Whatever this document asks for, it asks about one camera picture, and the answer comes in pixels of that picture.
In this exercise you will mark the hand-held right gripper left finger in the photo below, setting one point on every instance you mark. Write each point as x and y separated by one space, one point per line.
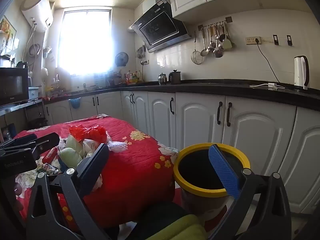
91 170

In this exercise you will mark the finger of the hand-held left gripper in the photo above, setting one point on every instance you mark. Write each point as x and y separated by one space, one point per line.
47 140
22 139

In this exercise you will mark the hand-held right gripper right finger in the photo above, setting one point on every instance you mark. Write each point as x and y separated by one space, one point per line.
225 170

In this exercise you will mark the pale green plastic bag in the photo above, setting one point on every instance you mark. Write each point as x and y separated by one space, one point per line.
70 152

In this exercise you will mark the patterned candy wrapper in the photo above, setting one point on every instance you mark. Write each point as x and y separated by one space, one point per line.
48 168

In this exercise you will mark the white napkin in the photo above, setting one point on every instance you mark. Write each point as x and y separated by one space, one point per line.
118 145

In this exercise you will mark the red plastic bag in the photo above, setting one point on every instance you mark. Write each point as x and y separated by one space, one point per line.
87 132

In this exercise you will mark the yellow rimmed bin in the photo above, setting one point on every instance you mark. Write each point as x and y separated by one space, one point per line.
190 152

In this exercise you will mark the person's left hand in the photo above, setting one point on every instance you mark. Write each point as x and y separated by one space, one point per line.
19 197

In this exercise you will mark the red snack stick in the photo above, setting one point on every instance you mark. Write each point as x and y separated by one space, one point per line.
50 155

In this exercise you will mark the white printed plastic bag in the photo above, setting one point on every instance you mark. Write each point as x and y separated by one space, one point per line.
90 147

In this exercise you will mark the metal shelf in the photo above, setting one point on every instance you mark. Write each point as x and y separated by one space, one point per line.
22 105

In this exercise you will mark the red floral blanket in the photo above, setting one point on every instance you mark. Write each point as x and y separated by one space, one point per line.
135 170

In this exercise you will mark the blue hanging basket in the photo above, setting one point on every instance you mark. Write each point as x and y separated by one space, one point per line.
75 104

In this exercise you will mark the light blue box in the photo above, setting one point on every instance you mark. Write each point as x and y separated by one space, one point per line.
33 93

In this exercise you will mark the black microwave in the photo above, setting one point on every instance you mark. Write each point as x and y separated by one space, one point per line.
13 87

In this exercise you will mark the white lower kitchen cabinets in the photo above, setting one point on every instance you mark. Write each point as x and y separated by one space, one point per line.
200 117

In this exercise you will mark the dark rounded cloth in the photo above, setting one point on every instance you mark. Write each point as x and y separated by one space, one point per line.
160 215

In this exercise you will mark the group of condiment bottles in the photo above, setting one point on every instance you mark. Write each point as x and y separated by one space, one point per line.
133 77

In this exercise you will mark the bright window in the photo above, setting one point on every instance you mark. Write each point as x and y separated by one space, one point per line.
85 42

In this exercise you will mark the dark lidded pot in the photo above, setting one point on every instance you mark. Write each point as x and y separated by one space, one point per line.
175 78

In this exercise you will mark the steel teapot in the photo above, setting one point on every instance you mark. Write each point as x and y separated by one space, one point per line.
162 79

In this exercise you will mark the steel ladle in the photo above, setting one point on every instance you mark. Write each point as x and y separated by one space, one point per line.
217 52
204 51
211 45

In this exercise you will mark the white electric kettle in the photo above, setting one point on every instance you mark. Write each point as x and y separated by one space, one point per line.
300 73

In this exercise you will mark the pale green spatula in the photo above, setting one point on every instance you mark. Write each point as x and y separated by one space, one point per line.
227 43

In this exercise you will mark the hanging kitchen tools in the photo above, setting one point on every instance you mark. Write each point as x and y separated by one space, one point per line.
142 53

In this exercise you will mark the white water heater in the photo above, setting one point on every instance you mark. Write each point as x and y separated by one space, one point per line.
37 7

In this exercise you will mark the black range hood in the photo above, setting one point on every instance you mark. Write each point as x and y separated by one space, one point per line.
160 27

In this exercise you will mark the round wall fan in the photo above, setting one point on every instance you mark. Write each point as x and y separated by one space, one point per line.
121 59

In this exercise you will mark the wall poster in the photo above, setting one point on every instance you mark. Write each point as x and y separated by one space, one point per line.
7 25

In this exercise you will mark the white wall socket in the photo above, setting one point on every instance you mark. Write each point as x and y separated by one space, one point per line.
145 62

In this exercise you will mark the beige wall socket strip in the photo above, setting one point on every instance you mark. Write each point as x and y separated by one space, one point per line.
253 40

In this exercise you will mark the black wall hook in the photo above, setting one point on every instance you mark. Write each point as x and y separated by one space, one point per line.
289 40
276 40

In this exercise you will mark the utensil rail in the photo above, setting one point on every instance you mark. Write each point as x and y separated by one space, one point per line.
215 25

